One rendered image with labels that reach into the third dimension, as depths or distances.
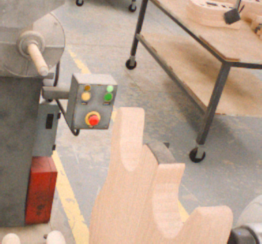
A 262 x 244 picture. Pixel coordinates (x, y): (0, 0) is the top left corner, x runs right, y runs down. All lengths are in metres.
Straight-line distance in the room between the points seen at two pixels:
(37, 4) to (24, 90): 0.65
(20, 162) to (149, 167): 1.36
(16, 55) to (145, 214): 1.00
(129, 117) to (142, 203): 0.16
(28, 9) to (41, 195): 1.07
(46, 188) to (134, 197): 1.37
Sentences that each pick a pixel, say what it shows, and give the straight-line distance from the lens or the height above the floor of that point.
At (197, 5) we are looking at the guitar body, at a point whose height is 1.03.
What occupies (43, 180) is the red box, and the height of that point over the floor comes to 0.57.
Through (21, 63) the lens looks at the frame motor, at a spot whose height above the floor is 1.18.
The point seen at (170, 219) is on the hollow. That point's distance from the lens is 0.71.
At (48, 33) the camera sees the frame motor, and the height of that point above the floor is 1.30.
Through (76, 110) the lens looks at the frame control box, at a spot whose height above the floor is 1.01.
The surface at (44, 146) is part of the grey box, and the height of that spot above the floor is 0.72.
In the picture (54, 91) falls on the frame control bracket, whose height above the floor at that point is 1.03.
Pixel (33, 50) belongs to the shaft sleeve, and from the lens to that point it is 1.52.
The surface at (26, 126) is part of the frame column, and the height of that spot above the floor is 0.84.
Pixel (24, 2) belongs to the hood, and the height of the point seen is 1.47.
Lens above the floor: 1.79
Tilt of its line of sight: 29 degrees down
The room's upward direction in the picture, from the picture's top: 12 degrees clockwise
